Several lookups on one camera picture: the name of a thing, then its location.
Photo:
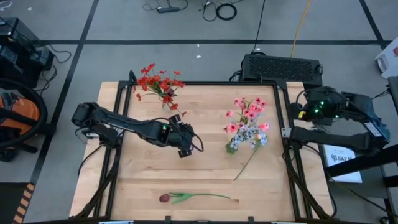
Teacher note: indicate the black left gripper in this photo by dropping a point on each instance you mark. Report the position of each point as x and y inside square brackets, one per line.
[178, 137]

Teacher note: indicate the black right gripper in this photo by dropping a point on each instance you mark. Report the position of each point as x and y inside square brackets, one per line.
[325, 105]

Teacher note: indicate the dark red artificial tulip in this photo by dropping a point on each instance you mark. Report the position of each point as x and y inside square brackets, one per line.
[164, 198]
[170, 92]

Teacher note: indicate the pink artificial flower bunch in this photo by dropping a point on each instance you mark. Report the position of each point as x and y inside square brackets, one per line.
[248, 112]

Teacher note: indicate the white artificial flower bunch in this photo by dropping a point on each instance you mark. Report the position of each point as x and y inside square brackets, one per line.
[245, 134]

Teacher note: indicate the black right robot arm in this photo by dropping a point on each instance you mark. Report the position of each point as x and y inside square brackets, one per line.
[342, 140]

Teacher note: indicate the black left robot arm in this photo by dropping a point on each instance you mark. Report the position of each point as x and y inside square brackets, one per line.
[124, 121]

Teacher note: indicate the green glass vase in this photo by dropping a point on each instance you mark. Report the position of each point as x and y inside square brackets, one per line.
[230, 149]

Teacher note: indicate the black computer tower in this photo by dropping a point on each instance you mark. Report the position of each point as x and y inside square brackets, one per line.
[280, 68]

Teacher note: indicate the white printed paper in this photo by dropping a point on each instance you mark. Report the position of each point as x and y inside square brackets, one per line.
[342, 168]

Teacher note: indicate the black metal stand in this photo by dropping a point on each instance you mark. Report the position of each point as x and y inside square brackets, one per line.
[363, 161]

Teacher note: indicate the white box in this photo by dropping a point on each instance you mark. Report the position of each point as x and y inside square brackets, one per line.
[388, 62]

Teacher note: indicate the black power strip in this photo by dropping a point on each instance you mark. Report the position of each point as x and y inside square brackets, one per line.
[168, 9]

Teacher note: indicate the orange black vacuum cleaner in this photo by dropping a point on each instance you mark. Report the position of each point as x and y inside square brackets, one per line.
[21, 112]

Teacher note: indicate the black orange striped mat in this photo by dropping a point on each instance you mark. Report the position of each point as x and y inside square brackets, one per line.
[9, 202]

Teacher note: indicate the black equipment case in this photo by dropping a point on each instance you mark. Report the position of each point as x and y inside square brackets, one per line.
[15, 56]

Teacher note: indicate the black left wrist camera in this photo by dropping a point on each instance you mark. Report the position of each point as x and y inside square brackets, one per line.
[164, 133]

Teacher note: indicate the black metal table frame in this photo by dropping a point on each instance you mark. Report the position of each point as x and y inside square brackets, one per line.
[199, 83]

